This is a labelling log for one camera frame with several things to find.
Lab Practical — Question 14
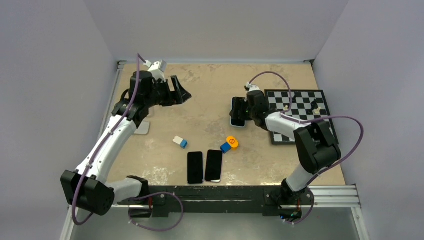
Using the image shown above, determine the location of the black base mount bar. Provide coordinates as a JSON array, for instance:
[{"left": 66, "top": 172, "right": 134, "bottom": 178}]
[{"left": 117, "top": 185, "right": 314, "bottom": 220}]

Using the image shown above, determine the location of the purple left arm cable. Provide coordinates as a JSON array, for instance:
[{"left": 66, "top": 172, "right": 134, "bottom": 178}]
[{"left": 71, "top": 52, "right": 148, "bottom": 227}]

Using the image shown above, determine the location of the black phone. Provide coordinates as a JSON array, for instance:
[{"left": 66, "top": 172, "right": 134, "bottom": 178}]
[{"left": 187, "top": 151, "right": 204, "bottom": 185}]

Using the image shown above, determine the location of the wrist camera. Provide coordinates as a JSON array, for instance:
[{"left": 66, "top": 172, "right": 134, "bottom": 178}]
[
  {"left": 244, "top": 83, "right": 263, "bottom": 99},
  {"left": 143, "top": 60, "right": 167, "bottom": 81}
]

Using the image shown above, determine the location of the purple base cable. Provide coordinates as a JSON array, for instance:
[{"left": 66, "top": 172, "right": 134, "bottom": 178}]
[{"left": 128, "top": 192, "right": 185, "bottom": 233}]

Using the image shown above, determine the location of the aluminium frame rail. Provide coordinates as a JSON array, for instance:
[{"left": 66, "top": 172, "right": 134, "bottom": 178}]
[{"left": 309, "top": 185, "right": 361, "bottom": 208}]

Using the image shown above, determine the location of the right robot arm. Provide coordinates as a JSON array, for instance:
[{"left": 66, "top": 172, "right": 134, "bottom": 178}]
[{"left": 229, "top": 88, "right": 342, "bottom": 204}]

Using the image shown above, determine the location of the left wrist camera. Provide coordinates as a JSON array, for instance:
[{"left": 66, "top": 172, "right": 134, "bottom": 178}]
[{"left": 143, "top": 60, "right": 167, "bottom": 81}]

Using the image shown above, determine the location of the black chess piece right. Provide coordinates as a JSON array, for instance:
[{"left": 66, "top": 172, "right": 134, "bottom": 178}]
[{"left": 310, "top": 100, "right": 319, "bottom": 110}]

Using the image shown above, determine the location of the white blue toy block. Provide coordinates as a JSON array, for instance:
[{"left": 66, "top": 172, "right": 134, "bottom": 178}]
[{"left": 172, "top": 136, "right": 188, "bottom": 149}]

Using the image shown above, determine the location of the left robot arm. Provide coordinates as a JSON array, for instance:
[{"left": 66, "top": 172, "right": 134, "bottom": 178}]
[{"left": 60, "top": 70, "right": 192, "bottom": 216}]

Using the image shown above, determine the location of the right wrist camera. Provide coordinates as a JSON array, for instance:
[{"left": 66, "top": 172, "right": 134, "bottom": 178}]
[{"left": 244, "top": 83, "right": 263, "bottom": 99}]

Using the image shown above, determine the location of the orange blue toy block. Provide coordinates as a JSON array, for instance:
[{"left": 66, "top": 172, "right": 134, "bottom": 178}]
[{"left": 220, "top": 136, "right": 239, "bottom": 154}]

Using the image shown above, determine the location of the black white chessboard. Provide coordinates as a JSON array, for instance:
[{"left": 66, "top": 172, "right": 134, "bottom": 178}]
[{"left": 264, "top": 89, "right": 340, "bottom": 146}]

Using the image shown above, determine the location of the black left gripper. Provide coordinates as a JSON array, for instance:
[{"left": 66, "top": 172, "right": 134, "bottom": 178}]
[{"left": 144, "top": 75, "right": 191, "bottom": 108}]

